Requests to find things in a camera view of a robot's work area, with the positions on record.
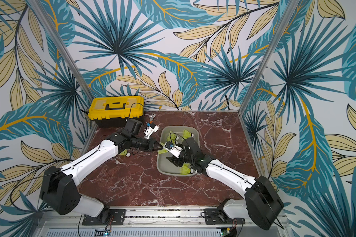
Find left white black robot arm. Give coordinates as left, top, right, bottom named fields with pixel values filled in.
left=40, top=118, right=162, bottom=222

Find yellow-green shuttlecock four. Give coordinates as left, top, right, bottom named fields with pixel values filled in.
left=180, top=164, right=195, bottom=175

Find aluminium frame post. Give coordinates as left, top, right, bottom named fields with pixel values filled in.
left=28, top=0, right=94, bottom=103
left=238, top=1, right=299, bottom=118

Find grey plastic storage tray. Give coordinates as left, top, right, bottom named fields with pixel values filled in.
left=157, top=126, right=200, bottom=177

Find yellow-green shuttlecock two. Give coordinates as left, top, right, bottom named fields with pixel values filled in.
left=183, top=129, right=193, bottom=139

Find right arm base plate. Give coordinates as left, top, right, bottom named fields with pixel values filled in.
left=201, top=208, right=245, bottom=225

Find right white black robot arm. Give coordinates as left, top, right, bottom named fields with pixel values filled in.
left=163, top=138, right=284, bottom=230

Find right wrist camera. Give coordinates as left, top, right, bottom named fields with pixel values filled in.
left=163, top=141, right=183, bottom=158

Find aluminium front rail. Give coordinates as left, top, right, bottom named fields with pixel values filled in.
left=32, top=206, right=294, bottom=237

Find left aluminium frame post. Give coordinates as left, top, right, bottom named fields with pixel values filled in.
left=28, top=0, right=94, bottom=103

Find right aluminium frame post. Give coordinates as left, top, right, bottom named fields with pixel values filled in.
left=238, top=1, right=299, bottom=118

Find yellow-green shuttlecock eight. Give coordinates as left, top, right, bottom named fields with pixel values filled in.
left=168, top=132, right=177, bottom=141

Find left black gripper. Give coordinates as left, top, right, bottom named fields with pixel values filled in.
left=132, top=135, right=165, bottom=152

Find yellow-green shuttlecock nine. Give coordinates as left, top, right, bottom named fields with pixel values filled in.
left=158, top=149, right=169, bottom=154

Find yellow black toolbox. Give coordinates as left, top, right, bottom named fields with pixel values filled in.
left=88, top=96, right=145, bottom=128

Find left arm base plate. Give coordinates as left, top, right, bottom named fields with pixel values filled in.
left=82, top=209, right=126, bottom=226

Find yellow-green shuttlecock ten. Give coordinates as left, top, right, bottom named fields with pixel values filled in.
left=119, top=150, right=131, bottom=157

